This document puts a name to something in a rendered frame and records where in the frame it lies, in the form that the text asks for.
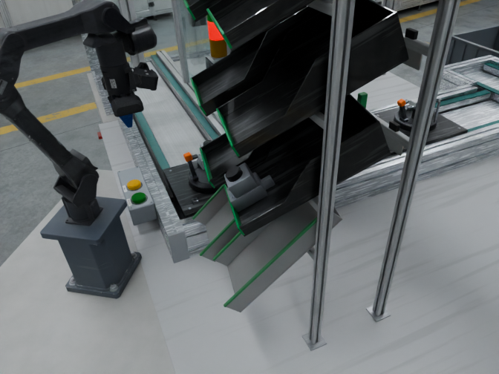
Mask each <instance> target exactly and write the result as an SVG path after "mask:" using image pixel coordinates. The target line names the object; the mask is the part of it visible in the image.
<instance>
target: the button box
mask: <svg viewBox="0 0 499 374"><path fill-rule="evenodd" d="M117 174H118V177H119V181H120V185H121V188H122V190H123V194H124V197H125V200H126V202H127V206H128V210H129V213H130V215H131V220H132V223H133V225H134V226H136V225H138V224H141V223H145V222H149V221H151V220H156V219H157V212H156V209H155V205H154V201H153V199H152V197H151V194H150V192H149V189H148V186H147V185H146V181H145V179H144V177H143V174H142V172H141V170H140V167H139V166H137V167H134V168H129V169H126V170H122V171H118V172H117ZM130 180H139V181H140V182H141V187H139V188H138V189H135V190H130V189H128V187H127V183H128V182H129V181H130ZM138 192H142V193H144V194H146V200H145V201H144V202H142V203H133V202H132V199H131V197H132V195H133V194H136V193H138Z"/></svg>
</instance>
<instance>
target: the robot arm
mask: <svg viewBox="0 0 499 374"><path fill-rule="evenodd" d="M115 30H116V31H118V32H117V33H112V34H111V32H114V31H115ZM85 33H88V36H87V37H86V39H85V40H84V42H83V44H84V45H85V46H88V47H92V48H95V49H96V52H97V57H98V60H99V63H100V70H101V72H102V75H103V77H102V79H101V80H102V85H103V87H104V89H105V90H107V92H108V95H109V96H108V101H109V102H110V105H111V108H112V111H113V112H114V115H115V116H116V117H119V118H120V119H121V120H122V121H123V122H124V123H125V125H126V126H127V127H128V128H130V127H132V125H133V114H134V113H138V112H141V111H143V110H144V107H143V103H142V101H141V99H140V98H139V96H137V95H135V94H134V92H135V91H137V88H145V89H150V90H151V91H155V90H157V81H158V75H157V73H156V72H155V71H153V70H152V69H151V70H149V67H148V65H147V63H145V62H140V63H139V65H138V66H137V67H135V68H130V66H129V65H131V64H130V63H128V62H127V58H126V55H125V52H126V53H128V54H130V55H131V56H134V55H136V54H138V53H142V52H144V51H147V50H150V49H152V48H154V47H156V45H157V36H156V34H155V33H154V31H153V29H152V28H151V26H150V25H149V24H148V21H147V18H143V17H140V18H137V19H135V20H133V21H130V22H128V21H127V20H126V19H125V18H124V17H123V16H122V15H121V13H120V9H119V8H118V6H116V4H115V3H113V2H112V1H106V0H84V1H81V2H80V3H78V4H75V5H74V6H73V7H72V8H71V9H70V10H68V11H66V12H64V13H60V14H56V15H53V16H49V17H45V18H43V19H37V20H34V21H31V22H26V23H24V24H18V25H15V26H12V27H2V28H0V114H1V115H3V116H4V117H6V119H8V120H9V121H10V122H11V123H12V124H13V125H14V126H15V127H16V128H17V129H18V130H19V131H21V132H22V133H23V134H24V135H25V136H26V137H27V138H28V139H29V141H30V142H32V143H33V144H34V145H35V146H36V147H37V148H38V149H39V150H40V151H41V152H42V153H43V154H44V155H45V156H46V157H47V158H48V159H49V160H51V162H52V163H53V166H54V168H55V169H56V171H57V173H58V174H59V177H58V179H57V181H56V183H55V185H54V187H53V188H54V189H55V190H56V191H57V192H58V193H59V194H61V195H62V202H63V204H64V206H65V210H66V212H67V214H68V218H67V219H66V220H65V223H69V224H75V225H82V226H90V225H91V224H92V223H93V222H94V221H95V220H96V218H97V217H98V215H99V214H100V212H101V211H102V210H103V207H102V206H99V204H98V202H97V199H96V198H95V197H96V195H97V182H98V179H99V177H100V176H99V174H98V173H97V171H96V170H97V169H98V168H97V167H96V166H94V165H92V164H91V161H90V160H89V159H88V158H87V157H86V156H85V155H83V154H81V153H79V152H78V151H76V150H75V149H73V148H72V149H71V151H68V150H67V149H66V148H65V147H64V145H63V144H62V143H61V142H60V141H58V139H57V138H55V136H54V135H52V133H51V132H50V131H49V130H48V129H47V128H46V127H45V126H44V125H43V124H42V123H41V122H40V121H39V120H38V119H37V118H36V117H35V116H34V115H33V114H32V113H31V112H30V111H29V109H27V107H26V106H25V104H24V101H23V99H22V96H21V95H20V93H19V92H18V91H17V89H16V87H15V86H14V85H15V83H16V80H17V79H18V76H19V68H20V64H21V58H22V55H23V53H24V52H25V51H27V50H30V49H34V48H36V47H40V46H43V45H47V44H50V43H52V42H57V41H59V40H62V39H66V38H69V37H72V36H77V35H79V34H85ZM95 33H99V34H97V35H96V34H95Z"/></svg>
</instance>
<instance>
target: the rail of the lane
mask: <svg viewBox="0 0 499 374"><path fill-rule="evenodd" d="M117 120H118V123H119V125H120V128H121V131H122V133H123V136H124V138H125V141H126V144H127V146H128V149H129V151H130V153H131V157H132V159H133V161H134V164H135V166H136V167H137V166H139V167H140V170H141V172H142V174H143V177H144V179H145V181H146V185H147V186H148V189H149V192H150V194H151V197H152V199H153V201H154V205H155V209H156V212H157V222H158V225H159V227H160V230H161V232H162V235H163V238H164V240H165V242H166V245H167V247H168V250H169V253H170V255H171V257H172V260H173V263H177V262H180V261H182V260H186V259H189V258H190V256H189V249H188V244H187V240H186V233H185V230H184V228H183V225H182V223H181V221H180V219H179V217H178V215H177V212H176V211H175V208H174V206H173V204H172V203H173V202H174V201H175V199H174V196H173V194H172V192H171V190H170V188H169V187H168V186H166V188H165V186H164V184H163V182H162V180H161V179H160V175H159V174H158V172H157V169H156V168H155V165H154V163H153V161H152V159H151V156H150V154H149V152H148V150H147V148H146V145H145V143H144V142H143V139H142V137H141V135H140V132H139V131H138V129H137V126H136V124H135V122H134V120H133V125H132V127H130V128H128V127H127V126H126V125H125V123H124V122H123V121H122V120H121V119H120V118H119V117H117Z"/></svg>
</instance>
